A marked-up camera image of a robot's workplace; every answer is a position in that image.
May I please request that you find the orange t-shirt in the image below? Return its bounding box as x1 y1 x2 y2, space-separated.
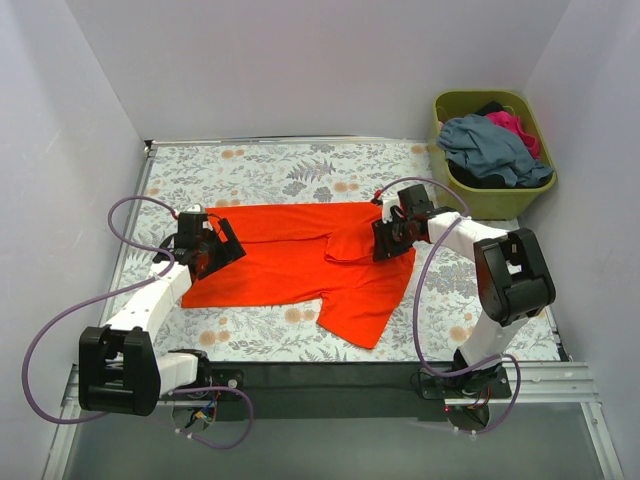
181 202 416 349

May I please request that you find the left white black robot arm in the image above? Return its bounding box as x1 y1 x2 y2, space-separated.
79 210 246 416

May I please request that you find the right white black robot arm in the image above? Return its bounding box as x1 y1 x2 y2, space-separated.
372 178 556 398

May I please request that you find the floral patterned table mat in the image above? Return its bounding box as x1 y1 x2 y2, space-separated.
118 141 481 362

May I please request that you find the olive green plastic bin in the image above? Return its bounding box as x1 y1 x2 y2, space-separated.
429 90 557 220

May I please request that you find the grey-blue t-shirt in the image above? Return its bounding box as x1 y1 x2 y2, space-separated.
436 114 554 189

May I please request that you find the pink t-shirt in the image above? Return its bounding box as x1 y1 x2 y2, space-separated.
486 110 540 159

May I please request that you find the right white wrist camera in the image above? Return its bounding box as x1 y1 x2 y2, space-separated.
371 195 400 223

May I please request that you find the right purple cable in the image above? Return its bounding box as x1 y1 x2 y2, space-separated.
372 176 522 435

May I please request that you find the purple cable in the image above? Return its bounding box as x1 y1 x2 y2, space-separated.
372 176 522 435
20 196 255 450

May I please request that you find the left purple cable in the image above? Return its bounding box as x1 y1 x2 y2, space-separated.
20 196 255 450

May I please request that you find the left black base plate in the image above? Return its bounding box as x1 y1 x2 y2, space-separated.
160 367 245 402

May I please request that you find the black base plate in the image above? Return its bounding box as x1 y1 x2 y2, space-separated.
409 366 512 400
160 367 245 402

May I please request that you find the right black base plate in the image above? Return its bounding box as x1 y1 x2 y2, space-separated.
409 366 512 400

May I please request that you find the aluminium frame rail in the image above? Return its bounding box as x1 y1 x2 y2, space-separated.
44 362 623 479

